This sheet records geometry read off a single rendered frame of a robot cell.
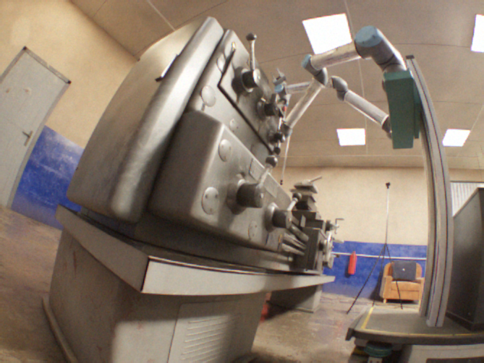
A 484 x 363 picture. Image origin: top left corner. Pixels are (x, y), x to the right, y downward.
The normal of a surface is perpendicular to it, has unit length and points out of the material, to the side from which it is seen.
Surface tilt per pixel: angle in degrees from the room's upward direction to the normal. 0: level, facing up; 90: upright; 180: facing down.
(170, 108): 90
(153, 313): 90
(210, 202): 90
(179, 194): 90
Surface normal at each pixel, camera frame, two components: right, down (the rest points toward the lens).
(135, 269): -0.48, -0.40
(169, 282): 0.85, 0.02
